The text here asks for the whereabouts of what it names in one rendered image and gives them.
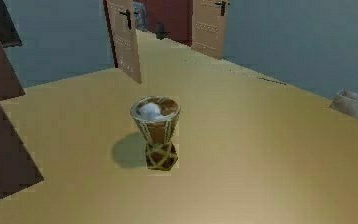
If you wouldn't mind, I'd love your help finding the dark brown chest of drawers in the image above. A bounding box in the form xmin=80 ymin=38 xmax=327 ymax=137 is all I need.
xmin=0 ymin=82 xmax=45 ymax=206

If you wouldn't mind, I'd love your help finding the brown woven waste bin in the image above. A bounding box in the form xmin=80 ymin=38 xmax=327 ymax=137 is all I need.
xmin=129 ymin=95 xmax=182 ymax=172

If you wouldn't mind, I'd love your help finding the small dark grey object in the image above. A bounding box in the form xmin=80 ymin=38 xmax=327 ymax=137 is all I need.
xmin=154 ymin=21 xmax=170 ymax=41

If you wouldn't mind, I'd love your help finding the tan open room door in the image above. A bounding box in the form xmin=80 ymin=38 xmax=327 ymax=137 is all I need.
xmin=103 ymin=0 xmax=143 ymax=85

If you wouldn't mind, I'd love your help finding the pale grey box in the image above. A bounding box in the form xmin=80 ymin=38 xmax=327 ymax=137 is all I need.
xmin=329 ymin=88 xmax=358 ymax=125

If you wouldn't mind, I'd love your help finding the dark brown cupboard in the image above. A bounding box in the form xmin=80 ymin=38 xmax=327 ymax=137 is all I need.
xmin=0 ymin=16 xmax=26 ymax=102

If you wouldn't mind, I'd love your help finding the black door handle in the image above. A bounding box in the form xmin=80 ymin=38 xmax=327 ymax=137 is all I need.
xmin=214 ymin=0 xmax=230 ymax=17
xmin=118 ymin=8 xmax=133 ymax=30

